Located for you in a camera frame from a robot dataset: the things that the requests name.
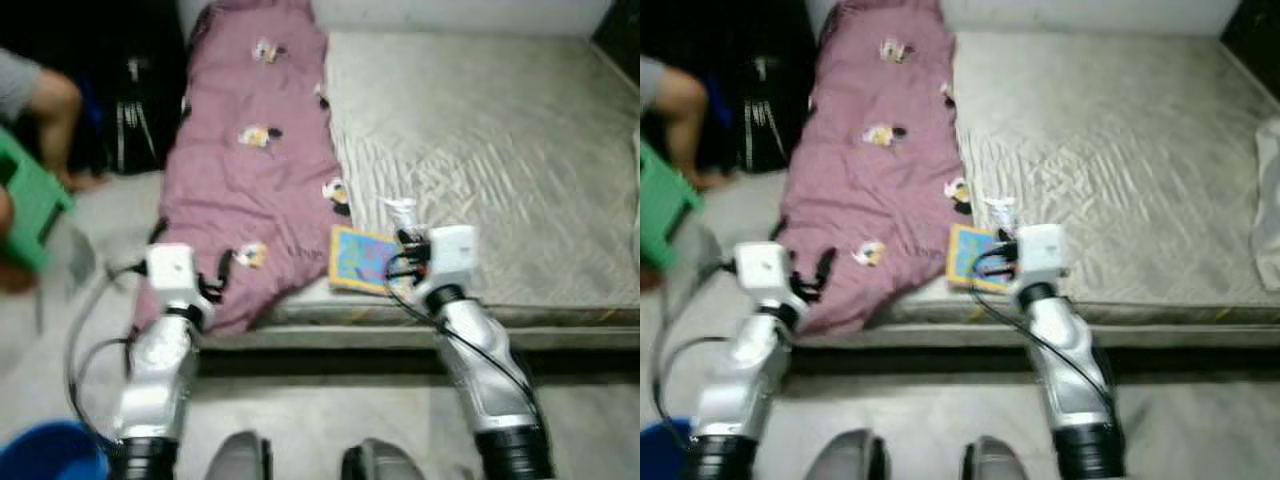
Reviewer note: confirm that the white paper ball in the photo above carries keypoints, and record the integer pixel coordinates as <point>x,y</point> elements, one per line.
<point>402,212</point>
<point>1003,212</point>

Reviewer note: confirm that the colourful children's book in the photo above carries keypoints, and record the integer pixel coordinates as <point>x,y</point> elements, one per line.
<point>968,255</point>
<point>355,260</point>

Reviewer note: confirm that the pink cartoon print quilt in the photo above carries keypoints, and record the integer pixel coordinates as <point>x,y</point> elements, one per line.
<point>870,180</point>
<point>240,180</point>

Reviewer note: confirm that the white pillow with green tree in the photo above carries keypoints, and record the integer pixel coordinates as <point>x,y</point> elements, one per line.
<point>1268,200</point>

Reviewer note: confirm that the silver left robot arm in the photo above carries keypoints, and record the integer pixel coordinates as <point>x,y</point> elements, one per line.
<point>740,380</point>
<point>155,380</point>

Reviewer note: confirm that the white quilted mattress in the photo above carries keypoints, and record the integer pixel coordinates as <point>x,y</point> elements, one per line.
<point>1120,130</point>
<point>500,130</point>

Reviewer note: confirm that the black bag with white stripes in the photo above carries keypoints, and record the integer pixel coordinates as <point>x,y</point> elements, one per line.
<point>770,120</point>
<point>140,120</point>

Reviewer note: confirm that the grey left robot leg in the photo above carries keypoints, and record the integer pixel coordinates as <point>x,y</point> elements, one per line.
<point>840,458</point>
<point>238,458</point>

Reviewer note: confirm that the grey robot leg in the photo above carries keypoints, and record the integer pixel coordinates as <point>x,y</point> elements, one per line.
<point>238,458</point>
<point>840,458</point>
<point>1000,462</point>
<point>385,462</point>

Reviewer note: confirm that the grey right robot leg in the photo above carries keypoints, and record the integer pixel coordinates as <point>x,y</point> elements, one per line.
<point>385,462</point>
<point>1000,462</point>

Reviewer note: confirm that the person in grey shorts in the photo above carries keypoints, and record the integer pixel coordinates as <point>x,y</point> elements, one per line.
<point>55,110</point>
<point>685,110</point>

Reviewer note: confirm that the blue plastic bucket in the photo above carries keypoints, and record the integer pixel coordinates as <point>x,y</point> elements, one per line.
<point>662,450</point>
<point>45,455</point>

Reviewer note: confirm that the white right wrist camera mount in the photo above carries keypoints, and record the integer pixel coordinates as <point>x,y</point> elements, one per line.
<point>452,250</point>
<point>1040,248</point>

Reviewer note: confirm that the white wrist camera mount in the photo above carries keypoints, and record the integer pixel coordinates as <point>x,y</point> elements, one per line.
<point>452,250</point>
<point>170,268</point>
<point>1040,248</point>
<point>760,267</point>

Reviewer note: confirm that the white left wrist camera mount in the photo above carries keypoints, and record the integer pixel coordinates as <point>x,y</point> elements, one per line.
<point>760,267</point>
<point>170,268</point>

